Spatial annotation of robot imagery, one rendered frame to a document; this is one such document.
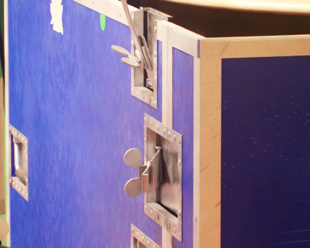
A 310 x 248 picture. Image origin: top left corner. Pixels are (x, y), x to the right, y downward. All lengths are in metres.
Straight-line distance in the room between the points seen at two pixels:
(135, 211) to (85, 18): 0.35
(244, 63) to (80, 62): 0.61
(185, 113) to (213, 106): 0.07
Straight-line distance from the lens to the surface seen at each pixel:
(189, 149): 2.47
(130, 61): 2.63
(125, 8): 2.64
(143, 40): 2.64
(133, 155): 2.61
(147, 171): 2.58
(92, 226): 2.97
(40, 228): 3.33
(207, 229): 2.45
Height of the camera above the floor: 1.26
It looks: 9 degrees down
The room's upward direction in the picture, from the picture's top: straight up
